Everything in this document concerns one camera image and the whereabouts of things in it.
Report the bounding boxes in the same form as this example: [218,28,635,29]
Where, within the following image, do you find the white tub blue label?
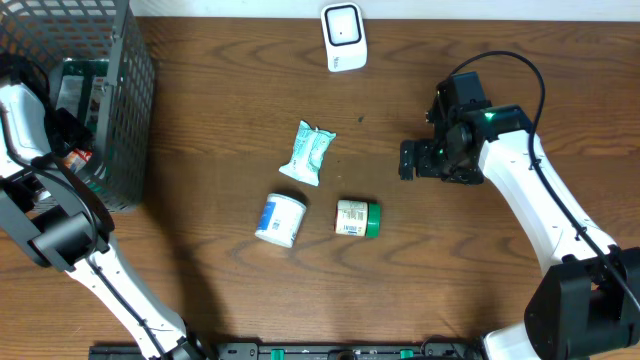
[255,193,306,248]

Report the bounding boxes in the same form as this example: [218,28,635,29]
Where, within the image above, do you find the red packet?
[63,149,93,173]

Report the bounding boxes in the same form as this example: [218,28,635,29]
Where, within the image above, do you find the green lid white jar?
[334,200,381,238]

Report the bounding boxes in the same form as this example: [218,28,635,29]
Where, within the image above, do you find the grey plastic mesh basket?
[1,0,156,213]

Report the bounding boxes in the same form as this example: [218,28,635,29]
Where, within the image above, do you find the mint green wipes pack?
[279,120,337,187]

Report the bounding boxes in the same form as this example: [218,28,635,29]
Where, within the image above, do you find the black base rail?
[88,341,486,360]

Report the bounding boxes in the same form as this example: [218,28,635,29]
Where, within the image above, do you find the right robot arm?
[399,88,639,359]

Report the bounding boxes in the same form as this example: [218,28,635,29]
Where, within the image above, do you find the green box with label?
[56,59,109,134]

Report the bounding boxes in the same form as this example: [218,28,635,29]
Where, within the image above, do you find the white barcode scanner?
[320,2,368,73]

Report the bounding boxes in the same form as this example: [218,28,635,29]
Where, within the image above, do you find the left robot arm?
[1,53,217,359]

